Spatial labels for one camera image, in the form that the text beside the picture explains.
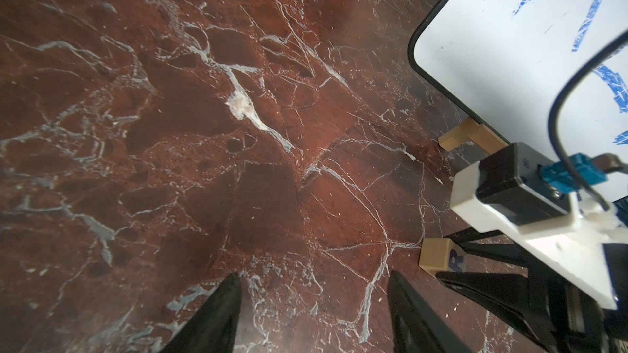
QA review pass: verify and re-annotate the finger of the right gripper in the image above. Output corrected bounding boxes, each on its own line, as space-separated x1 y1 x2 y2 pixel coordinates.
436 271 564 352
446 227 530 267

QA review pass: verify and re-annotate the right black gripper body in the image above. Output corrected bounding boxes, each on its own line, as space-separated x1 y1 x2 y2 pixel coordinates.
534 244 627 352

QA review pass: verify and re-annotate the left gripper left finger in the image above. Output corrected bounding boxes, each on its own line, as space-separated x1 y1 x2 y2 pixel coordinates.
161 273 242 353

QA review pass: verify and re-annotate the whiteboard with RED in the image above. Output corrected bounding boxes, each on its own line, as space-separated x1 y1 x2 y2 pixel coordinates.
408 0 627 159

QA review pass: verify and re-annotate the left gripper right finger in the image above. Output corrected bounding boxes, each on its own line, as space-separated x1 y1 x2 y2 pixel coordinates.
387 271 471 353

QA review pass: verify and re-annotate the wooden block letter R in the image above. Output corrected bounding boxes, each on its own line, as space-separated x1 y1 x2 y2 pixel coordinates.
419 238 466 277

